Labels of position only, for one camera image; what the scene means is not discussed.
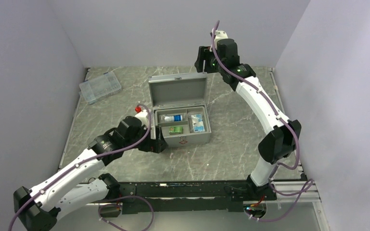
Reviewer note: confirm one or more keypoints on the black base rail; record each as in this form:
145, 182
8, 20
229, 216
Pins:
175, 196

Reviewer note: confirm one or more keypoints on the white blue spray bottle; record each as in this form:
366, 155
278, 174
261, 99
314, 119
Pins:
171, 118

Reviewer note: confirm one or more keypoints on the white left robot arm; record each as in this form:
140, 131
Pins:
40, 207

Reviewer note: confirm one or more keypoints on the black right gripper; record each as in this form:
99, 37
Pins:
204, 53

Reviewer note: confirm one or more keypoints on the grey metal medicine case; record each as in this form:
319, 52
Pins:
180, 91

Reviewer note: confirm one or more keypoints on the grey plastic divider tray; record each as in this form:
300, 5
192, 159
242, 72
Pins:
186, 123

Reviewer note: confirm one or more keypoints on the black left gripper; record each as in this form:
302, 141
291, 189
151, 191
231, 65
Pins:
154, 145

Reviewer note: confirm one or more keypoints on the small green box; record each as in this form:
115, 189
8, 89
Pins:
174, 130

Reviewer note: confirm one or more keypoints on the blue white wipe packets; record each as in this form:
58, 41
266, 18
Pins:
197, 122

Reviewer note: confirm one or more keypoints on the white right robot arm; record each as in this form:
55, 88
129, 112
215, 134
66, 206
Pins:
281, 133

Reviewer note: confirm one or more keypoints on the clear plastic compartment box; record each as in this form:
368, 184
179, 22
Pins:
95, 89

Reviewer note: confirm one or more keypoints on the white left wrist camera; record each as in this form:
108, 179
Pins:
142, 111

